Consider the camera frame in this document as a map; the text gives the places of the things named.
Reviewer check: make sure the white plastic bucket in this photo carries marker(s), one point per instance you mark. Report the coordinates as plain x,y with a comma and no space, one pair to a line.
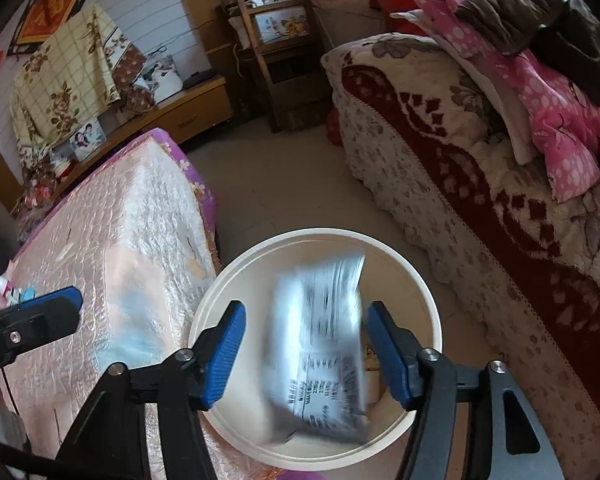
255,275

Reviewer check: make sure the cream floral cloth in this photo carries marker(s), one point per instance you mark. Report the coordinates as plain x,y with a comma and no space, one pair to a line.
65,70

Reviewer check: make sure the white floral bag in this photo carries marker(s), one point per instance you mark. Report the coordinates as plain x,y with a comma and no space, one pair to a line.
162,80

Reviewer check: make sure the wooden low cabinet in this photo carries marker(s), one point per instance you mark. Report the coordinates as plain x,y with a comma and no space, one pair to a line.
195,110

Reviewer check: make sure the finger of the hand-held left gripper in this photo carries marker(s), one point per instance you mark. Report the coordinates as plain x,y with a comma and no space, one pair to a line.
55,300

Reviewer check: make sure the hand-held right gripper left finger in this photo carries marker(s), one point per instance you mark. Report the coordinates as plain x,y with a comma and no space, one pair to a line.
222,360

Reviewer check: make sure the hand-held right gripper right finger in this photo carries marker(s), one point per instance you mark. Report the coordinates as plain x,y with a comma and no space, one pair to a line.
387,355

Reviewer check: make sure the framed photo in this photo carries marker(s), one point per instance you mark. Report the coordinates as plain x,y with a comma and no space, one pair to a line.
87,139

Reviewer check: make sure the white printed plastic packet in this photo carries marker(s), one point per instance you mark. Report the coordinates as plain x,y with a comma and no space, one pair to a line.
320,340

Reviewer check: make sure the pink spotted clothing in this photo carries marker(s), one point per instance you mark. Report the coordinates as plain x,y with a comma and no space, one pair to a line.
555,125

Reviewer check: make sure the floral fabric bundle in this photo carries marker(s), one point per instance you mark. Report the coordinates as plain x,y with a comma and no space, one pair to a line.
42,185

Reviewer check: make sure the pink quilted mattress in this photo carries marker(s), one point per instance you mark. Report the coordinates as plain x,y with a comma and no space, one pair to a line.
130,220

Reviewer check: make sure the framed red gold wall picture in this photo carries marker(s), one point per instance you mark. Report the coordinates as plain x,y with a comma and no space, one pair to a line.
50,10

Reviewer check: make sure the brown clothing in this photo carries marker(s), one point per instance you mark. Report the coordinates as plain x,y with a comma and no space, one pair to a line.
520,15

